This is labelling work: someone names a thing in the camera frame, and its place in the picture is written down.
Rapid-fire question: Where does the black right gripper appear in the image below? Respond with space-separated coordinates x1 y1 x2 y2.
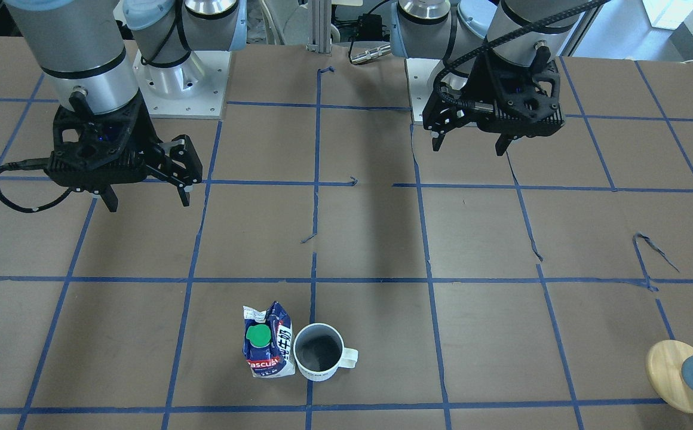
44 90 203 213

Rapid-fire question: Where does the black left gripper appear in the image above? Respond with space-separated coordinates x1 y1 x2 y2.
422 43 565 157

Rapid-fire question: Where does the blue white milk carton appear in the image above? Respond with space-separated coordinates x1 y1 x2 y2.
243 300 296 379

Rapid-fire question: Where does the white ceramic mug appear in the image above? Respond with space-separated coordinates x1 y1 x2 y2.
293 323 358 383

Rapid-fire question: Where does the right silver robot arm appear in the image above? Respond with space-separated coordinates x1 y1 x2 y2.
0 1 247 213

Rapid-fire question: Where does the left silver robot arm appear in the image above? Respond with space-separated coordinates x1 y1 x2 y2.
390 1 579 156

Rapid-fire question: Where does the brown paper table cover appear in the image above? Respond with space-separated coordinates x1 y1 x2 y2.
0 38 693 429

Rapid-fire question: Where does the wooden mug tree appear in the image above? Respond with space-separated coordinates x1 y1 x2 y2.
645 339 693 414

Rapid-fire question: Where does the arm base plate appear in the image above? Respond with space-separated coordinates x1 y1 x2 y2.
133 51 232 120
406 58 444 125

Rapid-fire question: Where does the aluminium frame post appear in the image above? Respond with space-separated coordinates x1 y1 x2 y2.
305 0 332 56

